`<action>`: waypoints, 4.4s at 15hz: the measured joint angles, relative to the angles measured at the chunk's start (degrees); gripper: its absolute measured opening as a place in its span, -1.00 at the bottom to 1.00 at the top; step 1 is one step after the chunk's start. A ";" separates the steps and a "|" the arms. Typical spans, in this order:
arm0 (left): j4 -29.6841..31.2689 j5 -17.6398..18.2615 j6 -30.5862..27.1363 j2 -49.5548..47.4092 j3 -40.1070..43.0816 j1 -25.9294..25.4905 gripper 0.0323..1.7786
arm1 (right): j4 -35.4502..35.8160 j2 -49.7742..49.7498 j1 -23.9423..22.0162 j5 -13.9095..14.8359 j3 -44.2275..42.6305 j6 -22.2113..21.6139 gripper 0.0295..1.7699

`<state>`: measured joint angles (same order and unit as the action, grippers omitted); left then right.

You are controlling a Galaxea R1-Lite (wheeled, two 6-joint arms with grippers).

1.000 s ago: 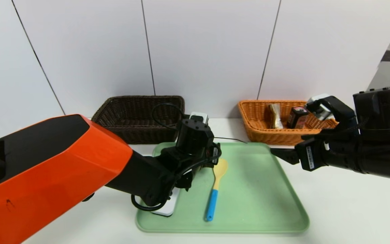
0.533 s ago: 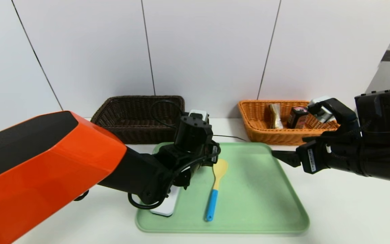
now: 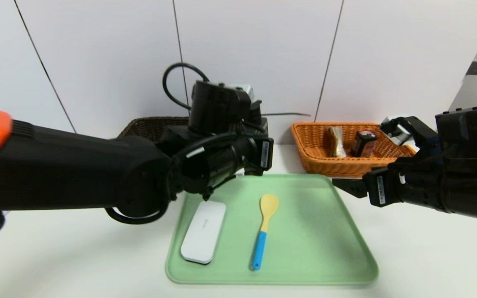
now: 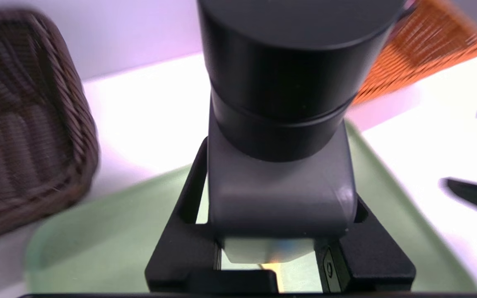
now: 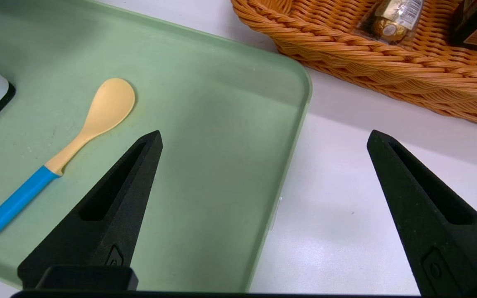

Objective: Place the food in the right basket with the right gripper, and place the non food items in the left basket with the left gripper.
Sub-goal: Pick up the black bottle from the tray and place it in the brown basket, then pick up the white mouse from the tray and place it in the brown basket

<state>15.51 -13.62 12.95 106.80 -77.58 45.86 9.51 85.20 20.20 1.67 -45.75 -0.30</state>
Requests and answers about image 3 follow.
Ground black left wrist camera cable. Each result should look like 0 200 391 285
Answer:
163 62 210 110

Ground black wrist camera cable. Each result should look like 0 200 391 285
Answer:
163 62 210 110
392 117 440 156

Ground orange wicker basket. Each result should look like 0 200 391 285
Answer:
291 122 417 179

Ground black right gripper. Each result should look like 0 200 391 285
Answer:
332 166 438 210

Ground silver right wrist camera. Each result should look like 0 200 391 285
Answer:
381 116 417 151

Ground small black box pink top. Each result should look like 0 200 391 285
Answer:
350 130 379 158

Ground white pencil case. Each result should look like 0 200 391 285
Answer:
181 200 227 264

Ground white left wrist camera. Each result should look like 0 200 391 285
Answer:
224 84 255 102

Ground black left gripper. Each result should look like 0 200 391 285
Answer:
234 137 274 171

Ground gold chocolates clear wrapper pack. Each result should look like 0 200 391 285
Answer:
328 126 347 158

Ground green plastic tray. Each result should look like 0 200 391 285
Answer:
166 173 378 285

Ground dark brown wicker basket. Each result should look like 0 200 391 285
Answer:
116 117 191 139

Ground wooden spoon blue handle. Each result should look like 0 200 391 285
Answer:
252 194 279 270

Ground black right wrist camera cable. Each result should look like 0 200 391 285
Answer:
392 117 440 156

